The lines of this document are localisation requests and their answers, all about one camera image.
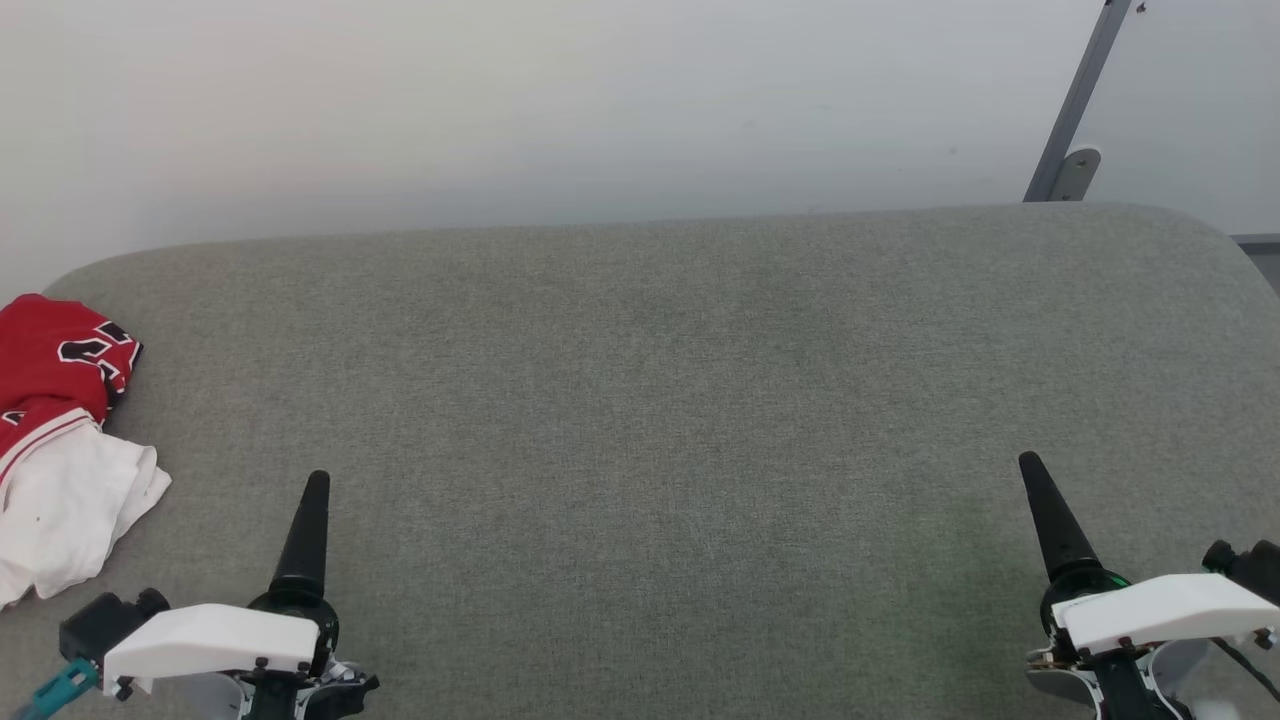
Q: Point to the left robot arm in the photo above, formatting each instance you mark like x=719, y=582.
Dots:
x=270, y=700

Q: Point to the grey metal wall bar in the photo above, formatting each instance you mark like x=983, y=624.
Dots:
x=1080, y=95

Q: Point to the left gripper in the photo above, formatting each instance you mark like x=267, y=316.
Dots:
x=328, y=625

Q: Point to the red and white jersey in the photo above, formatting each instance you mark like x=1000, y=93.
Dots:
x=50, y=350

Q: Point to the grey metal foot bracket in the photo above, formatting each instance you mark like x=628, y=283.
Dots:
x=1078, y=172

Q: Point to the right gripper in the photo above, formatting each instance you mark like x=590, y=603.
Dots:
x=1085, y=582

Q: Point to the dark grey ledge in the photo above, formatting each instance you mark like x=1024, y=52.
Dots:
x=1262, y=243

